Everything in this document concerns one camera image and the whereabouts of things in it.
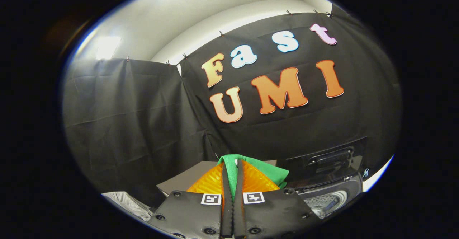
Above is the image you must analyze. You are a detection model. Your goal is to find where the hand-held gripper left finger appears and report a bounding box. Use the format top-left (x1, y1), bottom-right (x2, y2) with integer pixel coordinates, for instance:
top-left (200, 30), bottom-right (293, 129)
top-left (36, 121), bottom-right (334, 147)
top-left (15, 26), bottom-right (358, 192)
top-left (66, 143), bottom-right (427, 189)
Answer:
top-left (148, 162), bottom-right (234, 239)

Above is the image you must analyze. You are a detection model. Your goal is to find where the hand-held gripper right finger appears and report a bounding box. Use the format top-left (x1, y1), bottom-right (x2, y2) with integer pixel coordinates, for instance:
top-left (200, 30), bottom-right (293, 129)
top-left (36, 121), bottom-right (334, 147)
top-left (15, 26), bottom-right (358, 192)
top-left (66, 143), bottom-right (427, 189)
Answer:
top-left (233, 159), bottom-right (323, 239)

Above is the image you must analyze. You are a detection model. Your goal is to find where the green polo shirt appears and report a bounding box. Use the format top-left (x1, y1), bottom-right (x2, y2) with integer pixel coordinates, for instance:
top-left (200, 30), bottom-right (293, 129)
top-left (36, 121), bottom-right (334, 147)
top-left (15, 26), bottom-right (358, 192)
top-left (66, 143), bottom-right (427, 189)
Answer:
top-left (217, 154), bottom-right (290, 201)

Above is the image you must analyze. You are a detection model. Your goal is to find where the dark washing machine lid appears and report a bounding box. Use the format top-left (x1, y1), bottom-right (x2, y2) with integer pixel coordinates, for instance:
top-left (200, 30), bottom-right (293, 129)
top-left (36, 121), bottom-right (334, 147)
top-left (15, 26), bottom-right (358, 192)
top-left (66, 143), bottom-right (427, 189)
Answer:
top-left (278, 136), bottom-right (369, 190)

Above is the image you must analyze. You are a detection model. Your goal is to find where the light grey cloth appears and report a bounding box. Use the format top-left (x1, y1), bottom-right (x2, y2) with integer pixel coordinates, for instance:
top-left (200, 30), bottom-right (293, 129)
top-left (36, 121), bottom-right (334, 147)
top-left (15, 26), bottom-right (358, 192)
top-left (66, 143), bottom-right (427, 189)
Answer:
top-left (101, 191), bottom-right (155, 222)

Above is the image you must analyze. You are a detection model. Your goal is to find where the white table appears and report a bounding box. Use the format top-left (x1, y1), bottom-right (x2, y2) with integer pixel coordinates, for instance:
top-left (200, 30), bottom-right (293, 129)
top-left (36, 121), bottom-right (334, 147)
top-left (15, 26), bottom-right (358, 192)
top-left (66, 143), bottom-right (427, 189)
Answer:
top-left (362, 154), bottom-right (395, 193)

